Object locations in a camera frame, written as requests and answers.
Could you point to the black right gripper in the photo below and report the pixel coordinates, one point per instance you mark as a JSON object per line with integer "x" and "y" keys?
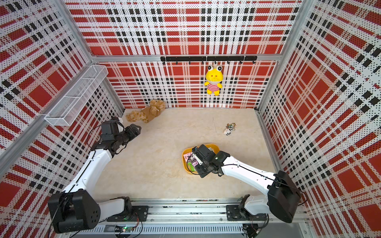
{"x": 201, "y": 173}

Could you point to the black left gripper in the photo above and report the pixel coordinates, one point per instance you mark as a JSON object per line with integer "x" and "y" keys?
{"x": 133, "y": 135}

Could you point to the yellow plastic storage tray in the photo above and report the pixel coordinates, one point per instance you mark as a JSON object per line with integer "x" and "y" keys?
{"x": 187, "y": 152}

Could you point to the pink cartoon tissue pack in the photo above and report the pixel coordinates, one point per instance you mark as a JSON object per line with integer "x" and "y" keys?
{"x": 193, "y": 163}
{"x": 188, "y": 157}

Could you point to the green tissue pack front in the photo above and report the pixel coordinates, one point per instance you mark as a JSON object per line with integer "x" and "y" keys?
{"x": 192, "y": 169}

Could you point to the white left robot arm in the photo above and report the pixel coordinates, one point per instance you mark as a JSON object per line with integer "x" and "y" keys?
{"x": 74, "y": 209}

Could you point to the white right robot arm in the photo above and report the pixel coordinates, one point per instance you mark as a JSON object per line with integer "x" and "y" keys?
{"x": 280, "y": 196}

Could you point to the brown teddy bear plush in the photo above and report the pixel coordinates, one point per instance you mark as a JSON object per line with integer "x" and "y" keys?
{"x": 155, "y": 108}

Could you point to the white black cow plush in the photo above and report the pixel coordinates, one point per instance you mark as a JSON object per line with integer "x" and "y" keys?
{"x": 227, "y": 131}

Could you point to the yellow frog plush striped shirt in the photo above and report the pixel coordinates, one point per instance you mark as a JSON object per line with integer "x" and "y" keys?
{"x": 214, "y": 77}

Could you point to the small electronics board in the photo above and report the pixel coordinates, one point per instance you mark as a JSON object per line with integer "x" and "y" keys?
{"x": 123, "y": 229}

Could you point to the fox figure keychain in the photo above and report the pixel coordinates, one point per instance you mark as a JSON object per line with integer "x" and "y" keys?
{"x": 231, "y": 126}

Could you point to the white wire mesh basket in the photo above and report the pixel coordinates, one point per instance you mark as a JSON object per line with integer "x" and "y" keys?
{"x": 65, "y": 112}

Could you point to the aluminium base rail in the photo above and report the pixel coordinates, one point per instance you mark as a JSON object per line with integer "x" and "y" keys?
{"x": 195, "y": 218}

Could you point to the black hook rail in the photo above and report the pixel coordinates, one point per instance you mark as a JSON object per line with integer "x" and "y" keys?
{"x": 209, "y": 58}

